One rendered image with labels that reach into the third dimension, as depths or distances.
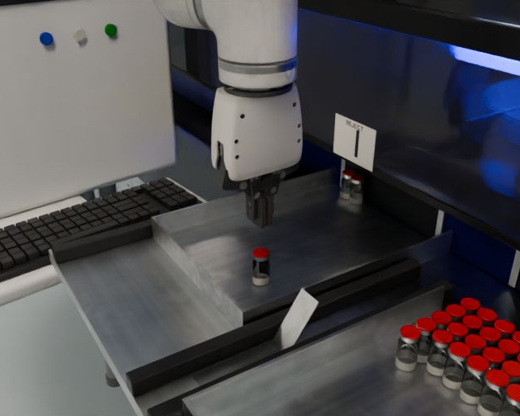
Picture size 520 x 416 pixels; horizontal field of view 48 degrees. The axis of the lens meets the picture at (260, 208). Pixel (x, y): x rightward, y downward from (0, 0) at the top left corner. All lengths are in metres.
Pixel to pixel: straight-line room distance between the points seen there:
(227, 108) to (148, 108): 0.61
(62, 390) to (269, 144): 1.43
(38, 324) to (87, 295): 1.46
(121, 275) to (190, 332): 0.15
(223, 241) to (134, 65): 0.47
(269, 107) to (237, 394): 0.30
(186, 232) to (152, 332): 0.22
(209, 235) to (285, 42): 0.36
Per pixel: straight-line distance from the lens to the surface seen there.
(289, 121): 0.65
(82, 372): 1.99
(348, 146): 0.84
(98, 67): 1.15
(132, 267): 0.81
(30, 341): 2.16
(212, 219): 0.90
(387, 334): 0.69
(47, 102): 1.12
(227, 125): 0.62
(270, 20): 0.59
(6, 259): 0.98
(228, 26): 0.60
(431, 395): 0.63
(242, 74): 0.60
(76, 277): 0.81
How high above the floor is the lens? 1.32
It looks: 28 degrees down
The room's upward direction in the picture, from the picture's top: straight up
